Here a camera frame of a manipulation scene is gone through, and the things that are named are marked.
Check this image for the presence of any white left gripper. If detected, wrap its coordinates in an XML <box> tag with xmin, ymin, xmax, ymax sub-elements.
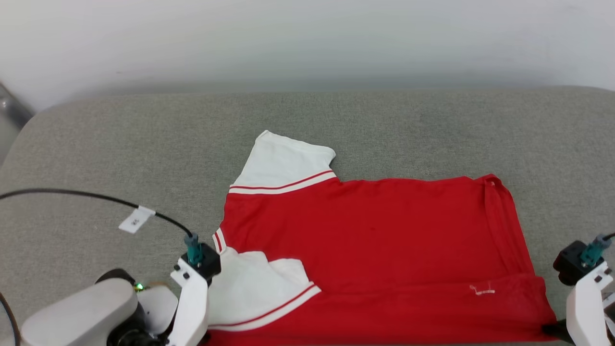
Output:
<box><xmin>168</xmin><ymin>259</ymin><xmax>210</xmax><ymax>346</ymax></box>

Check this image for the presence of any red and white shirt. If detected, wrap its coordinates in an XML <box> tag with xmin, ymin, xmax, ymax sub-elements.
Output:
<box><xmin>204</xmin><ymin>130</ymin><xmax>559</xmax><ymax>345</ymax></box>

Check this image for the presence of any black cable with teal plug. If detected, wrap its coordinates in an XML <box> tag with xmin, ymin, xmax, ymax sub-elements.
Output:
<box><xmin>0</xmin><ymin>188</ymin><xmax>203</xmax><ymax>268</ymax></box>
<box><xmin>579</xmin><ymin>233</ymin><xmax>615</xmax><ymax>268</ymax></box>

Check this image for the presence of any white cable label tag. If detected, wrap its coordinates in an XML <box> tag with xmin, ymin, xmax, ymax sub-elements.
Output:
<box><xmin>118</xmin><ymin>205</ymin><xmax>156</xmax><ymax>235</ymax></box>

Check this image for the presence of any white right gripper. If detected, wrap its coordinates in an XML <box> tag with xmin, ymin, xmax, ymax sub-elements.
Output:
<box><xmin>541</xmin><ymin>261</ymin><xmax>615</xmax><ymax>346</ymax></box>

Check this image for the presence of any thin black cable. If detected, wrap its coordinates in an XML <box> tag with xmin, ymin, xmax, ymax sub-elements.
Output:
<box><xmin>0</xmin><ymin>292</ymin><xmax>21</xmax><ymax>346</ymax></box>

